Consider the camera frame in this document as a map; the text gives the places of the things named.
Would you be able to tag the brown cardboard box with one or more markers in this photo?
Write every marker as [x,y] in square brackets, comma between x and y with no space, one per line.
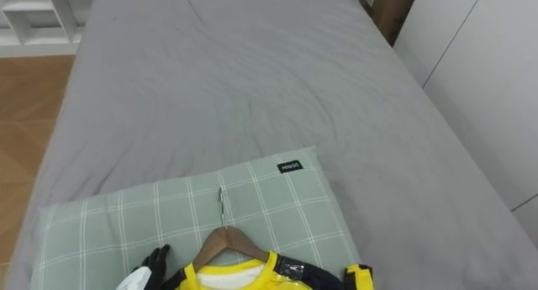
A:
[388,10]

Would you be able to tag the white shelf unit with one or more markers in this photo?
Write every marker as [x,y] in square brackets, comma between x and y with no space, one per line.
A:
[40,21]

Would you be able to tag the yellow and black garment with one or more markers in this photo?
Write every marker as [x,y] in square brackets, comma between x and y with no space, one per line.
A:
[273,275]

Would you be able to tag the white wardrobe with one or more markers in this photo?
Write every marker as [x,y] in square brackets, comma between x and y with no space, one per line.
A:
[483,84]

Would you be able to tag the wooden clothes hanger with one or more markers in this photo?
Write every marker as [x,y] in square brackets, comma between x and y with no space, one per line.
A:
[229,238]

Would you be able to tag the green checked pillow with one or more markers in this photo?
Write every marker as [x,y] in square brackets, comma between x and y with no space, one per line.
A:
[126,223]

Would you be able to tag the grey bed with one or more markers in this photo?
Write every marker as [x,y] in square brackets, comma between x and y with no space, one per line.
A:
[235,84]

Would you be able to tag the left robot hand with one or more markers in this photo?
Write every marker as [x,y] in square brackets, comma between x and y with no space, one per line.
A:
[152,267]

